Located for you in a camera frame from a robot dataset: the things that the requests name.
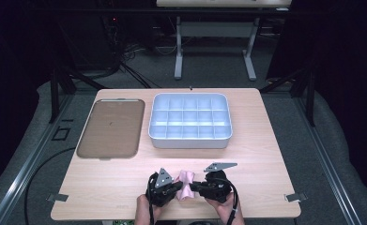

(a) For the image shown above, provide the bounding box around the left hand-held gripper black cable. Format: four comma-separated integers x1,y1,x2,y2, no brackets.
145,172,157,225

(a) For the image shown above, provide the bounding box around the right hand-held gripper black cable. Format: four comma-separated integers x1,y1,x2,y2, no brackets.
214,177,239,225

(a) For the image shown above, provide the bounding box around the black cable on floor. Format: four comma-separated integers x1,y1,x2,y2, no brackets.
23,146,77,225

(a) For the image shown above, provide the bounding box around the black frame strut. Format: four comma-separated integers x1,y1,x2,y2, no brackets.
259,66,316,128
49,66,110,124

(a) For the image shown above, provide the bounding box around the bundle of black floor cables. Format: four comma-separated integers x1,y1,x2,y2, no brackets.
99,15,161,90

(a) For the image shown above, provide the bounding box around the person's left hand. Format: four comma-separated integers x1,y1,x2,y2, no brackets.
134,193,164,221

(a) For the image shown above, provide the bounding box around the aluminium floor rail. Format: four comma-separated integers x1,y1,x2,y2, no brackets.
0,93,75,225
293,96,364,225

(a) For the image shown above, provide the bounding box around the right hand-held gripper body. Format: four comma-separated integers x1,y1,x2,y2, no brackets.
203,161,238,203

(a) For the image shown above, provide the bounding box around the pink sock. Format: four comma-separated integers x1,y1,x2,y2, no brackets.
174,170,197,202

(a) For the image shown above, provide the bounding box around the person's right hand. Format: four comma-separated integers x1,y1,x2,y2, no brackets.
206,191,244,222

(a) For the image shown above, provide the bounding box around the grey metal table bracket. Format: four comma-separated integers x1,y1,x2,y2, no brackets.
46,193,69,203
284,192,308,203

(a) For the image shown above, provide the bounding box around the desk with white legs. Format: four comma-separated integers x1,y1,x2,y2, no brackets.
155,0,294,82

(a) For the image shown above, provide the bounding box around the white divided organizer box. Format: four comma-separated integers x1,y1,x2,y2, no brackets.
147,92,234,150

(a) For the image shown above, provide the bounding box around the brown rectangular tray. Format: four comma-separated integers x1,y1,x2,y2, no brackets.
76,98,146,161

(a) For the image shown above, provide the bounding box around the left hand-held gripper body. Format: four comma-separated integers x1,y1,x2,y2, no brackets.
145,167,176,208

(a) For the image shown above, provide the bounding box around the hand-held gripper black cable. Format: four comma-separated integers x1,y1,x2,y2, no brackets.
145,172,157,225
214,177,239,225

